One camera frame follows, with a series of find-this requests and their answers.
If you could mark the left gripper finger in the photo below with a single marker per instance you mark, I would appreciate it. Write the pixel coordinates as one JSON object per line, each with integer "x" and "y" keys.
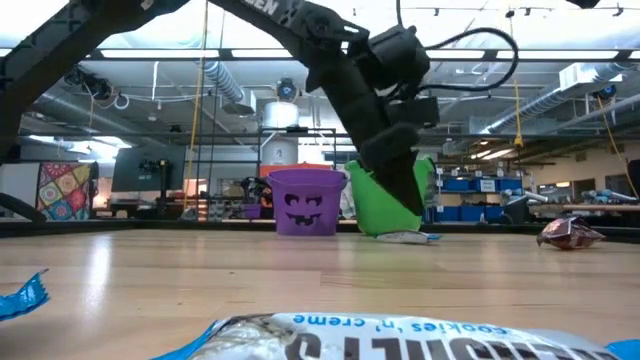
{"x": 395, "y": 165}

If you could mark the green halloween bucket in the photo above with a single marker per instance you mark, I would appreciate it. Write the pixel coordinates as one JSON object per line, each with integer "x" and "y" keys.
{"x": 375, "y": 212}

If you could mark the white blue Hershey's candy bar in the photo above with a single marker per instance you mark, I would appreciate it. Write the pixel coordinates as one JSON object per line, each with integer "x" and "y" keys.
{"x": 20, "y": 300}
{"x": 400, "y": 340}
{"x": 400, "y": 237}

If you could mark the purple halloween face bucket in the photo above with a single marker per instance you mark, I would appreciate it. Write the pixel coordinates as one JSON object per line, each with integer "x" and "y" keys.
{"x": 305, "y": 182}

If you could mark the brown candy bar wrapper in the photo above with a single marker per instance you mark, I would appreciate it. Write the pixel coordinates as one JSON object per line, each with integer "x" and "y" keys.
{"x": 570, "y": 234}

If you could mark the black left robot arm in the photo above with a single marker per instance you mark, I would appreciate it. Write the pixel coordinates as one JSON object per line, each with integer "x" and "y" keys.
{"x": 50, "y": 55}

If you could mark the white cylindrical tank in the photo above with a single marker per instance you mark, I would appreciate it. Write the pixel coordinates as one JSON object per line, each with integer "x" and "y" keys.
{"x": 280, "y": 115}

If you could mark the blue storage bin shelf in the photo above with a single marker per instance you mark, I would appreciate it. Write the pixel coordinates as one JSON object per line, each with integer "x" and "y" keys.
{"x": 480, "y": 185}

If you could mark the pale blue tubular device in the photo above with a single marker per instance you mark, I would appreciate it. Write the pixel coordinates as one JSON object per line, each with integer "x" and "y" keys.
{"x": 525, "y": 196}
{"x": 610, "y": 196}

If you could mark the small purple bucket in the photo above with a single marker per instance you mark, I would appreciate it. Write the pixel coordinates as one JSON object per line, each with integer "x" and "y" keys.
{"x": 252, "y": 210}

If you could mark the long white light bar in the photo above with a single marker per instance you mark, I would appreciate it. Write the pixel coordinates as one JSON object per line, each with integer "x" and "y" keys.
{"x": 160, "y": 53}

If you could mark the wooden workbench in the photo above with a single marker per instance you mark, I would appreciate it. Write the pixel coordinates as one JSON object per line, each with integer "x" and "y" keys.
{"x": 600, "y": 207}

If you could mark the black monitor screen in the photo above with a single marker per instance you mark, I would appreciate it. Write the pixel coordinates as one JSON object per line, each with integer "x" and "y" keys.
{"x": 147, "y": 167}

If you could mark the grey metal pipe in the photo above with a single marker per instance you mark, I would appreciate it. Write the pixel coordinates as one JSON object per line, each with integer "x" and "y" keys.
{"x": 75, "y": 112}

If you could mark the colourful patterned panel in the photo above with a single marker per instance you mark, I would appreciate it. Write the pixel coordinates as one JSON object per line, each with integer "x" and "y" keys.
{"x": 65, "y": 192}

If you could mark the black slanted bar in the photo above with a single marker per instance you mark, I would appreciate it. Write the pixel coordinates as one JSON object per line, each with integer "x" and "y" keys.
{"x": 20, "y": 207}

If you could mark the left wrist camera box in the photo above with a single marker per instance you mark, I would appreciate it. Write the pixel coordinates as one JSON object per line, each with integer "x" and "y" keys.
{"x": 395, "y": 55}

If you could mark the black hanging camera unit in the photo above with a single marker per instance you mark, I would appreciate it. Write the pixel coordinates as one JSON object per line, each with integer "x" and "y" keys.
{"x": 287, "y": 90}
{"x": 87, "y": 82}

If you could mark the ribbed silver air duct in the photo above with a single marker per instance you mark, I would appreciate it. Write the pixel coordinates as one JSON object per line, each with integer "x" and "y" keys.
{"x": 222, "y": 82}

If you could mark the black horizontal frame bar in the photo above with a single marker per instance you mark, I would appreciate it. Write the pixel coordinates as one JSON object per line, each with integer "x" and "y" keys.
{"x": 225, "y": 135}

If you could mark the long silver air duct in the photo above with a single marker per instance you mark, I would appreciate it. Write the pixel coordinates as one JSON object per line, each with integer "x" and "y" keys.
{"x": 540, "y": 102}

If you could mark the black table edge rail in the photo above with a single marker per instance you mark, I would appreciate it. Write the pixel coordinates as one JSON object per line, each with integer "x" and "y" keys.
{"x": 75, "y": 229}

